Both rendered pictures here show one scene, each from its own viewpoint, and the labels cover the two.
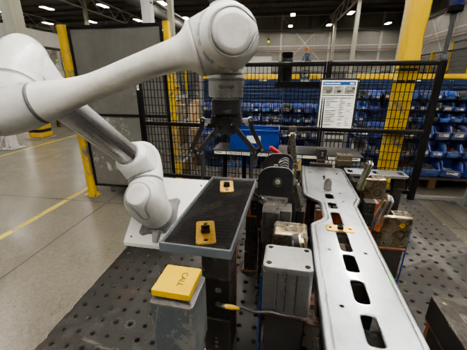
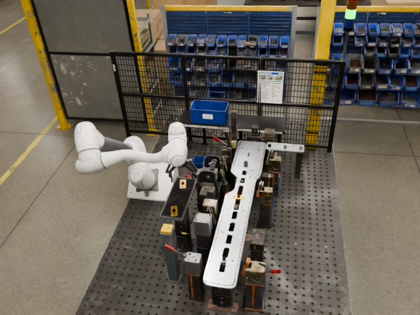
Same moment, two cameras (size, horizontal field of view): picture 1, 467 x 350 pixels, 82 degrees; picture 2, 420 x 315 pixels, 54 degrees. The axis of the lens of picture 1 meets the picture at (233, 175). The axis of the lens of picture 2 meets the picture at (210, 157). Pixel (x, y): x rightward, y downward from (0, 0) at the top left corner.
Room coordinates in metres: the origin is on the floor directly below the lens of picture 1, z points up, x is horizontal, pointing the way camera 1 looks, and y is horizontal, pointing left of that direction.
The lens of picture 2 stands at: (-1.28, -0.26, 2.88)
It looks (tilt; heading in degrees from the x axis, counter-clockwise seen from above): 37 degrees down; 3
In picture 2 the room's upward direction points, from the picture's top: 3 degrees counter-clockwise
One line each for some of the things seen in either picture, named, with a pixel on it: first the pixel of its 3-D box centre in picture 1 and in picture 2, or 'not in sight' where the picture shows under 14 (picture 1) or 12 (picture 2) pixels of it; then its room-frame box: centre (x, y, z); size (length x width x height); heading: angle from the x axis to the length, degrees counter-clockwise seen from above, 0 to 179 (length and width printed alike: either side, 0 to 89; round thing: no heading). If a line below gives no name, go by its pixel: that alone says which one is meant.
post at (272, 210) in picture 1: (268, 265); (205, 214); (0.70, -0.11, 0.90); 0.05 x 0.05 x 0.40; 78
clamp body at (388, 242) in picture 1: (386, 257); (265, 207); (0.78, -0.52, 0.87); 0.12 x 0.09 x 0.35; 78
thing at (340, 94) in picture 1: (336, 104); (270, 87); (1.73, -0.64, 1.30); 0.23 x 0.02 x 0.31; 78
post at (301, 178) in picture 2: (393, 201); (298, 164); (1.29, -0.84, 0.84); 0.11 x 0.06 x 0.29; 78
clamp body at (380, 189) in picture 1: (369, 212); (274, 176); (1.11, -0.62, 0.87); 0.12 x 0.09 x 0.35; 78
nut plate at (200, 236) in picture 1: (205, 230); (174, 210); (0.47, 0.06, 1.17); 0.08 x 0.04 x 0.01; 7
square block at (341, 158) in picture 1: (340, 183); (268, 149); (1.45, -0.61, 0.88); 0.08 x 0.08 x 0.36; 78
